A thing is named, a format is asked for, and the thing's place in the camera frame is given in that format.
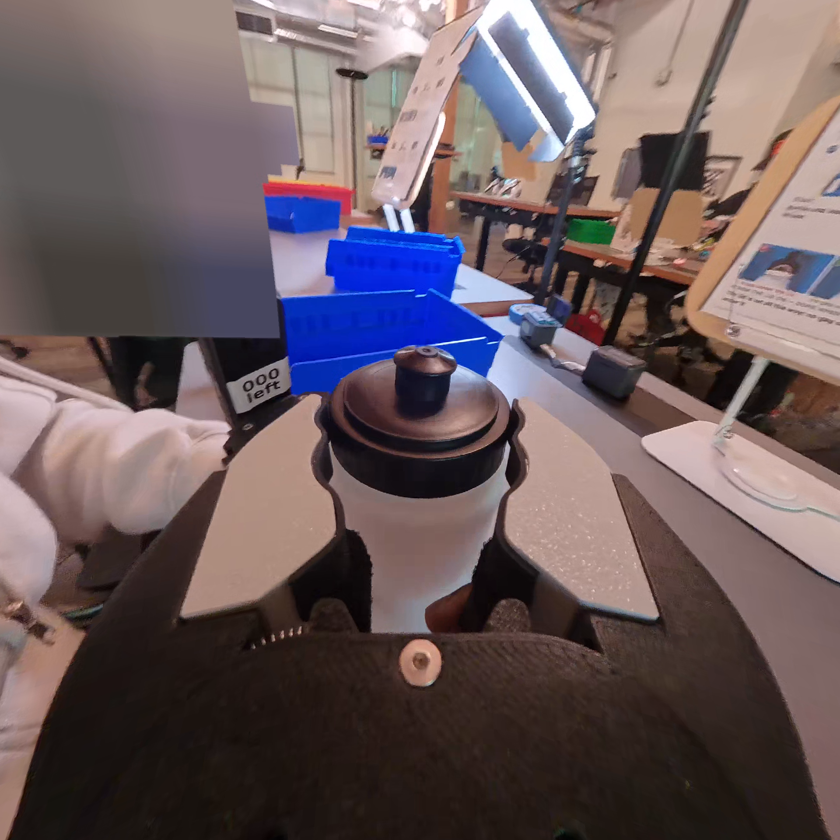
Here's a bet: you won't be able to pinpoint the wooden support column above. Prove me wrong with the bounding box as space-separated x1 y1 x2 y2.
430 85 460 234

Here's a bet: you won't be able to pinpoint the person's left forearm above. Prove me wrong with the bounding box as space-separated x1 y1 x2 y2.
26 390 232 536

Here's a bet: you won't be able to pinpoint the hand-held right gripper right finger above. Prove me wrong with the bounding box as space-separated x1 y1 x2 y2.
492 397 660 631

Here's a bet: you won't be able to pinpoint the black round standing table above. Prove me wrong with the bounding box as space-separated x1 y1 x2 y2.
336 66 370 191

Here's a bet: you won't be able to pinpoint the black white marker sign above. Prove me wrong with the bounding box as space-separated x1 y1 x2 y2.
703 156 744 198

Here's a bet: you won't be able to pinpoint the red plastic bin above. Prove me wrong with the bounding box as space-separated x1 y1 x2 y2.
262 182 355 214

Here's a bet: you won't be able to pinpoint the white plastic bottle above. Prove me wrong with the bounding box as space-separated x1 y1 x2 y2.
328 459 511 635

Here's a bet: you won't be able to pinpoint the grey charging case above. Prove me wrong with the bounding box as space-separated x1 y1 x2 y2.
582 346 647 400

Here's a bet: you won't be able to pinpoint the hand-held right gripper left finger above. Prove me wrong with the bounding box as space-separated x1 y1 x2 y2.
179 392 349 631

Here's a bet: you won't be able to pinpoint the black bottle lid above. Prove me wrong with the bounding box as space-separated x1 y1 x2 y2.
326 346 511 497

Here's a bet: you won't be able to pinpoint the grey monitor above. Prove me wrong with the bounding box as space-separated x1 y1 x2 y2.
613 147 643 198

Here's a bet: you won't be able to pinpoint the studio light panel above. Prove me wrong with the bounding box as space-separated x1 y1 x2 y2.
459 0 598 163

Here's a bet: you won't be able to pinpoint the grey slanted panel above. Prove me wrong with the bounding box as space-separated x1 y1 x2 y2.
371 7 483 206

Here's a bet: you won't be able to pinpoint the wooden office table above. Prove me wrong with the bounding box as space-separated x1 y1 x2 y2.
558 239 703 316
453 190 621 270

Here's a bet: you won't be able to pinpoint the metal zipper pull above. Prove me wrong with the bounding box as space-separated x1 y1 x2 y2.
0 594 58 647

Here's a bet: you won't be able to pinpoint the small blue grey device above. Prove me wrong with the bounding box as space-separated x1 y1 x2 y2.
520 310 564 349

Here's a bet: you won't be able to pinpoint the light brown board panel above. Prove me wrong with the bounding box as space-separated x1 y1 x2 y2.
629 187 706 247

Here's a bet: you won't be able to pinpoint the small blue bin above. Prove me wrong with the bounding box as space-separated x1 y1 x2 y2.
266 196 342 234

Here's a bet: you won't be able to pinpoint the person's white hoodie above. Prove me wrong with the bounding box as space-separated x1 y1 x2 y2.
0 354 89 756

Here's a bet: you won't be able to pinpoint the black light stand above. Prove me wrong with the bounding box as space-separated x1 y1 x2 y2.
538 128 595 306

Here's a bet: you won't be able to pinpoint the instruction sheet on stand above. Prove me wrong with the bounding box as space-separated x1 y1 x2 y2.
684 95 840 386

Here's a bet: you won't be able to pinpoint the white board stand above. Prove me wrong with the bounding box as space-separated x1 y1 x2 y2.
712 357 840 513

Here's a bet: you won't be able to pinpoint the black slanted pole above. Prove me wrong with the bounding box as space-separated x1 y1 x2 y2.
600 0 752 345

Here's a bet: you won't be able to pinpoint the blue plastic bin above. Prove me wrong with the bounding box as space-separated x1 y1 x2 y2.
281 289 504 396

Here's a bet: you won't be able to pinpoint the stacked small blue bins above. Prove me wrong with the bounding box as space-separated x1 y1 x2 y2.
325 226 466 298

